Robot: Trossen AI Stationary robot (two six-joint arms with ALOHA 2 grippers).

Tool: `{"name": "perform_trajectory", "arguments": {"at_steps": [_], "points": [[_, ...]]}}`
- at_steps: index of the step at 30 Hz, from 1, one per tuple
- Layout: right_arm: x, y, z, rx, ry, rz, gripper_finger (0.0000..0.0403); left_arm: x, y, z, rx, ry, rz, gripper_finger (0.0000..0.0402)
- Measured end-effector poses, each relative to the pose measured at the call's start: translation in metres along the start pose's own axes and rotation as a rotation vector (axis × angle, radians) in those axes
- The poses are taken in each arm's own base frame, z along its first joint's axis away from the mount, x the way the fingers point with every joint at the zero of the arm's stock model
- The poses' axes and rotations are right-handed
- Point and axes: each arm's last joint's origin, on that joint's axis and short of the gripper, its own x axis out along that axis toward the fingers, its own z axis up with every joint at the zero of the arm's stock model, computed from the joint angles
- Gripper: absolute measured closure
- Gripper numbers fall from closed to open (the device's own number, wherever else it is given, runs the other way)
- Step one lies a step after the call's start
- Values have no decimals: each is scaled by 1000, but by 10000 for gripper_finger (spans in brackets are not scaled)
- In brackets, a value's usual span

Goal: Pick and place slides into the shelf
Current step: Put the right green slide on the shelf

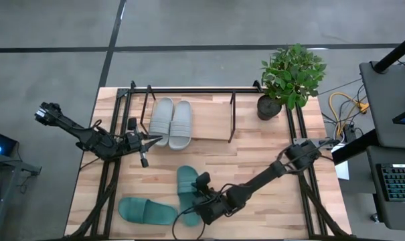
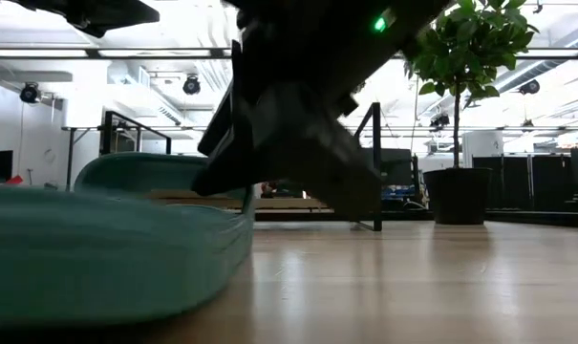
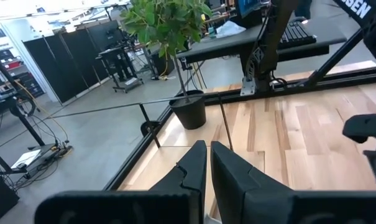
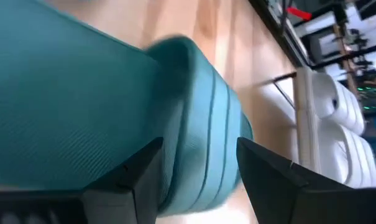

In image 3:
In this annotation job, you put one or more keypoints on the black floor box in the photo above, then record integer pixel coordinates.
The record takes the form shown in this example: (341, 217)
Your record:
(156, 62)

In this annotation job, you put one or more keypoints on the backlit black keyboard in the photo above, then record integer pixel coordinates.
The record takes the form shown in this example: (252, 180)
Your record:
(296, 34)

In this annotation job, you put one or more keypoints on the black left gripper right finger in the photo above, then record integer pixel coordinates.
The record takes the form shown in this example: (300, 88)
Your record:
(228, 180)

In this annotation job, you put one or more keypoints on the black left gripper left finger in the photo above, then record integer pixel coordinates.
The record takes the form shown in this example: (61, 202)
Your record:
(194, 168)

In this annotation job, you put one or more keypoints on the green plant in black pot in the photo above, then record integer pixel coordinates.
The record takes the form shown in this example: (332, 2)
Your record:
(166, 21)

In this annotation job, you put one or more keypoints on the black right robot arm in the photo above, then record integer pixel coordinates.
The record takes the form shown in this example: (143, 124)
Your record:
(274, 37)

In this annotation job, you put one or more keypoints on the black tripod stand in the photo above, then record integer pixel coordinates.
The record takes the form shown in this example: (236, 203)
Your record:
(20, 110)

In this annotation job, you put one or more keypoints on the crumpled white cloth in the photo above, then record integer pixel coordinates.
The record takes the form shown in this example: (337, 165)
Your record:
(229, 29)

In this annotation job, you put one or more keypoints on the black folding partition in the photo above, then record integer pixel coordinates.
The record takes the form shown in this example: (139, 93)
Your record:
(66, 62)

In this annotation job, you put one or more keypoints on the black rolling monitor stand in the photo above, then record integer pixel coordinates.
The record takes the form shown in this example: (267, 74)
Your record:
(119, 62)

